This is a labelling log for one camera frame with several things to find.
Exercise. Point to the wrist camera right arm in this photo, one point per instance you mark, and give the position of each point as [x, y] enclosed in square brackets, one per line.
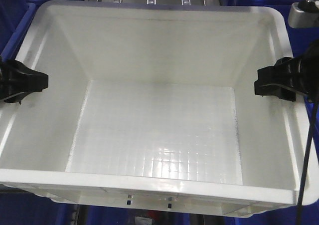
[304, 14]

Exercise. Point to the blue bin left near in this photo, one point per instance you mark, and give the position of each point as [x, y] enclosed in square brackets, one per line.
[13, 43]

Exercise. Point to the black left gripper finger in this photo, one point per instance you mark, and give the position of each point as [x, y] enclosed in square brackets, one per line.
[18, 81]
[17, 98]

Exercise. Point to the white plastic tote bin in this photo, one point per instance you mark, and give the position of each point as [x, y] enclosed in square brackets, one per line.
[153, 107]

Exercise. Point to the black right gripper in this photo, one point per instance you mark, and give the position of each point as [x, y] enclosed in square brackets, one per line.
[290, 76]

